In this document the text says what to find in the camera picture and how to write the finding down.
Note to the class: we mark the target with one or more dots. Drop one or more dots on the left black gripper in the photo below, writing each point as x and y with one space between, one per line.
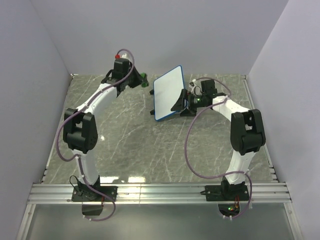
138 79

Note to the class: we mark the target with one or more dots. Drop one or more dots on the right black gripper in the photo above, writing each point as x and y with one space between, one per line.
180 105

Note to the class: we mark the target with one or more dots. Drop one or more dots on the green whiteboard eraser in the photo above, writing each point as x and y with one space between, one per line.
144 80

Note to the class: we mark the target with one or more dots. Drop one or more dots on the blue framed whiteboard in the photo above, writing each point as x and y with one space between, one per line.
166 92

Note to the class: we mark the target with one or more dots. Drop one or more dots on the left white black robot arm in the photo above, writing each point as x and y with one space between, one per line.
80 129

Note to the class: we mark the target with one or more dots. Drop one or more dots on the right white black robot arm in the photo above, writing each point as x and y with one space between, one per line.
247 133

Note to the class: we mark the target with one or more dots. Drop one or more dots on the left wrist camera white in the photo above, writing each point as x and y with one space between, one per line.
124 55

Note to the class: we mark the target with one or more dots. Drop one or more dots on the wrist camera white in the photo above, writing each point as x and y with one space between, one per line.
124 55
194 88

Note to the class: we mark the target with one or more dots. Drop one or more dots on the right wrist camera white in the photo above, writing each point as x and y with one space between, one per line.
194 88

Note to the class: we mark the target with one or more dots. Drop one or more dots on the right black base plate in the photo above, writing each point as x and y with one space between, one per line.
220 193

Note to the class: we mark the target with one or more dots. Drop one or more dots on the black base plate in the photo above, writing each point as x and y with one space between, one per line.
220 193
110 193

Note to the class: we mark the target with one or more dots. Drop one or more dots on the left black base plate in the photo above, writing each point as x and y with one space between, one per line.
110 193

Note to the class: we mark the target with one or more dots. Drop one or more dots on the aluminium mounting rail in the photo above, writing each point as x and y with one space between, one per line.
156 194

